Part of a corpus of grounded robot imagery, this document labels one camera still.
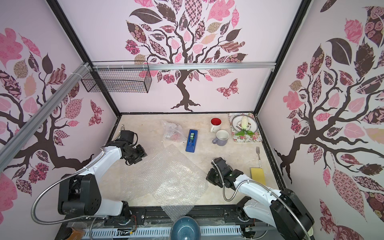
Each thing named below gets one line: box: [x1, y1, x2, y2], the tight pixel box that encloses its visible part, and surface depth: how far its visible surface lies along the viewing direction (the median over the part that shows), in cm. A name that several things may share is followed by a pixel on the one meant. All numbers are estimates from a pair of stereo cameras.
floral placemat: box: [228, 113, 245, 142], surface depth 109 cm
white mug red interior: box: [210, 117, 223, 133], surface depth 106 cm
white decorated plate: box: [232, 115, 259, 133], surface depth 113 cm
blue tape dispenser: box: [185, 129, 198, 153], surface depth 100 cm
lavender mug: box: [212, 130, 230, 147], surface depth 102 cm
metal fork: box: [256, 146, 263, 169], surface depth 99 cm
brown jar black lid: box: [60, 227, 85, 240], surface depth 65 cm
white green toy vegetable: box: [235, 116, 255, 136], surface depth 109 cm
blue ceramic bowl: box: [170, 216, 202, 240], surface depth 69 cm
